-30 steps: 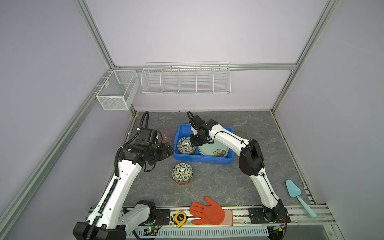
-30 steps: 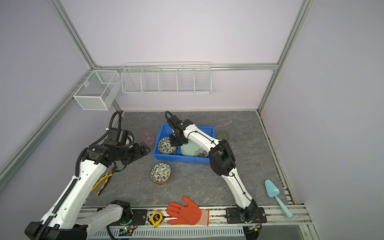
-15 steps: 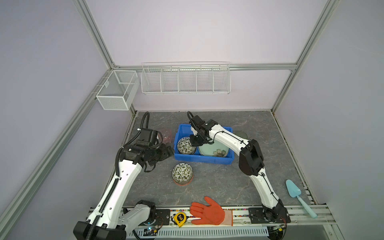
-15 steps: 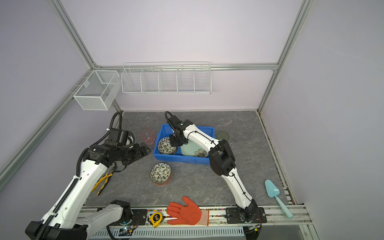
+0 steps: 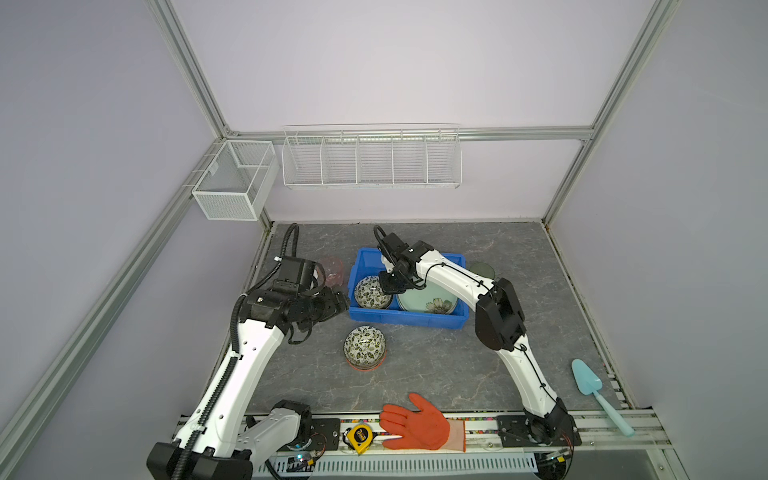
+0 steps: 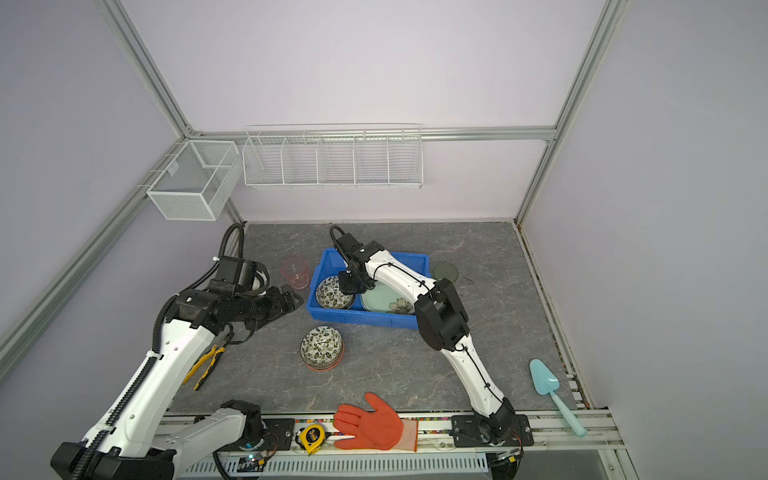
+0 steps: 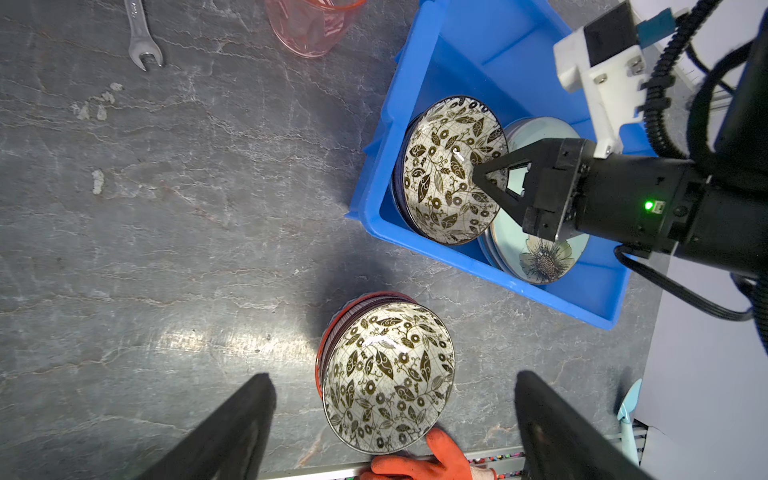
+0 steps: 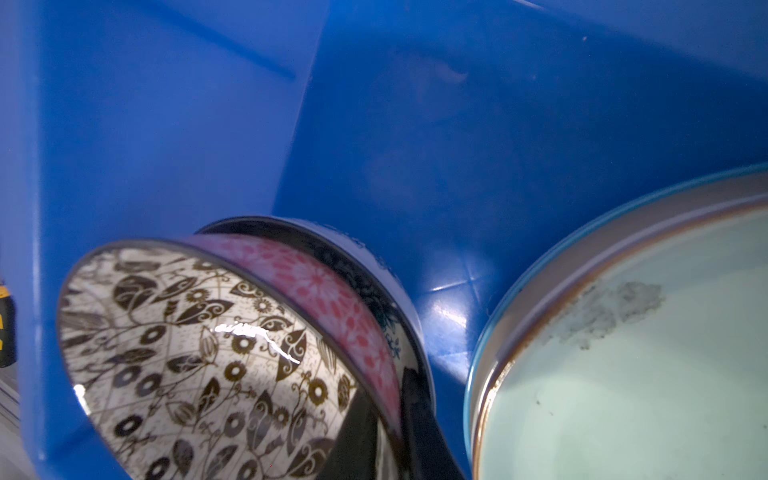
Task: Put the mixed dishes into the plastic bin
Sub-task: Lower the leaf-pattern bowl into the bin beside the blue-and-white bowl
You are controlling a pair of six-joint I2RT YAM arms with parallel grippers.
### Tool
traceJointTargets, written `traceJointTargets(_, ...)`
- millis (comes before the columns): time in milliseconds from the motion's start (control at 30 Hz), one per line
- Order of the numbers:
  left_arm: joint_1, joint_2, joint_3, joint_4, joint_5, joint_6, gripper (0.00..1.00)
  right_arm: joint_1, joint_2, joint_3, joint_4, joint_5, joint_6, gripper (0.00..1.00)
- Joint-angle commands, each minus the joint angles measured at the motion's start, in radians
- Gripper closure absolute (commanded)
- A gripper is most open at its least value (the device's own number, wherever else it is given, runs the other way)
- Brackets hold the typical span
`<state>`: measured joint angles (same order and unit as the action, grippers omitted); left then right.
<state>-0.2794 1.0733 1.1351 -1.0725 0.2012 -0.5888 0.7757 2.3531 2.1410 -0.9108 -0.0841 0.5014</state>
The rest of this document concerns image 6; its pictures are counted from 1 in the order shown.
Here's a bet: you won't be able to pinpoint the blue plastic bin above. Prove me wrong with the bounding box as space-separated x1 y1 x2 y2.
307 248 418 330

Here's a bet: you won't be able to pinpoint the aluminium frame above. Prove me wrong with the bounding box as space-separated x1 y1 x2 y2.
1 1 606 479

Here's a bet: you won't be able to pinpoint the green transparent cup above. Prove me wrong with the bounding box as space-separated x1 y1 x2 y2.
432 261 459 283

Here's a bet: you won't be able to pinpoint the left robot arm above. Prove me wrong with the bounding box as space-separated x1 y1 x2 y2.
50 223 302 479

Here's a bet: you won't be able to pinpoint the yellow tape measure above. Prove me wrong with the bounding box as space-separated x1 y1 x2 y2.
296 422 326 455

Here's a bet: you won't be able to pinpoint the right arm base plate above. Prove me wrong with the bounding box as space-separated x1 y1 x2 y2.
449 414 534 448

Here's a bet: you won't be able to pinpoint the yellow handled pliers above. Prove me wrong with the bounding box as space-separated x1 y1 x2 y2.
182 335 232 391

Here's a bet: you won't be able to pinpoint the red rubber glove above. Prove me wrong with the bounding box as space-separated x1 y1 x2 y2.
333 392 419 452

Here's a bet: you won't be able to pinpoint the white mesh basket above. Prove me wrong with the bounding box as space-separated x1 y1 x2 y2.
147 140 243 221

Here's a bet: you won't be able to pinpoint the pink transparent cup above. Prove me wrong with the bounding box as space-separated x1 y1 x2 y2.
281 256 310 290

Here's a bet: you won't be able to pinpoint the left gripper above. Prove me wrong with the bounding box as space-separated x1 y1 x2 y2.
235 283 304 332

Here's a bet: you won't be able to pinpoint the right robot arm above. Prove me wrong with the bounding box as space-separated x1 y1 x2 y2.
329 225 533 447

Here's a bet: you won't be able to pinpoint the mint green flower plate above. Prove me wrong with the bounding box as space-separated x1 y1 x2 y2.
361 282 414 315

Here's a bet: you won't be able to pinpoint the white vented rail cover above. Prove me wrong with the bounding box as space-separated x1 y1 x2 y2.
179 452 490 479

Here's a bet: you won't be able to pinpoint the light blue spatula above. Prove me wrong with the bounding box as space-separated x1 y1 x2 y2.
529 359 587 438

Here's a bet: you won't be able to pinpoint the white wire wall rack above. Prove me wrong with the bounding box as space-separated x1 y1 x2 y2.
241 123 424 188

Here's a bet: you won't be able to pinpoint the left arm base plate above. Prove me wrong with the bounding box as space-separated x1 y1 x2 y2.
237 418 296 451

